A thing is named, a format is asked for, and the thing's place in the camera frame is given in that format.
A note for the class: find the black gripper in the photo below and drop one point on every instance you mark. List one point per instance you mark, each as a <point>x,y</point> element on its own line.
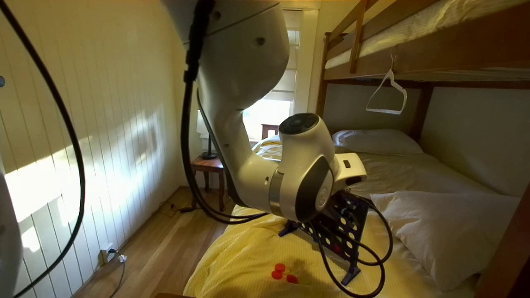
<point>353,195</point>

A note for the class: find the blue connect four grid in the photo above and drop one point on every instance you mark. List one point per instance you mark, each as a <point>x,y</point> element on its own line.
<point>342,237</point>

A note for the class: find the red game disc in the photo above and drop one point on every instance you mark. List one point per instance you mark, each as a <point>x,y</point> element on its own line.
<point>277,273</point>
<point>292,278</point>
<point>335,247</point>
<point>281,267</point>

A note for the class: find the flat white pillow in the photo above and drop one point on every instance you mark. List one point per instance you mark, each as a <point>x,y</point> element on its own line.
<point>375,141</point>

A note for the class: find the plump white pillow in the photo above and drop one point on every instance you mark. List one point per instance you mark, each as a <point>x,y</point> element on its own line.
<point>448,234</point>

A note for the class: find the white clothes hanger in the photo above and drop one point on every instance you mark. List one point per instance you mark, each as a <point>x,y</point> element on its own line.
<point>401,96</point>

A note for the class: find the yellow bed sheet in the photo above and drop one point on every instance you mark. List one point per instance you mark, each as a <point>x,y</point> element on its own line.
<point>249,253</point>

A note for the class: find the window with white blind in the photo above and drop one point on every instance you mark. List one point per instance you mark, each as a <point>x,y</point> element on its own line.
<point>299,71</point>

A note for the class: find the small wooden side table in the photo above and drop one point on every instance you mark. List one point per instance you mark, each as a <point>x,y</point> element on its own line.
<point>209,166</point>

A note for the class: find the dark lamp stand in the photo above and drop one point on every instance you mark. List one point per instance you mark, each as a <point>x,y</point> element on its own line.
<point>209,149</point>

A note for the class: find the white bunk mattress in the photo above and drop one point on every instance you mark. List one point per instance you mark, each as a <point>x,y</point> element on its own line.
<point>441,18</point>

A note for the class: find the white floor power plug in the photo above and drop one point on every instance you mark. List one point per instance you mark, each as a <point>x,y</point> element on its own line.
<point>108,255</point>

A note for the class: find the wooden bunk bed frame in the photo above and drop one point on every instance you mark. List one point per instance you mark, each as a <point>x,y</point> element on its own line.
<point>441,51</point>

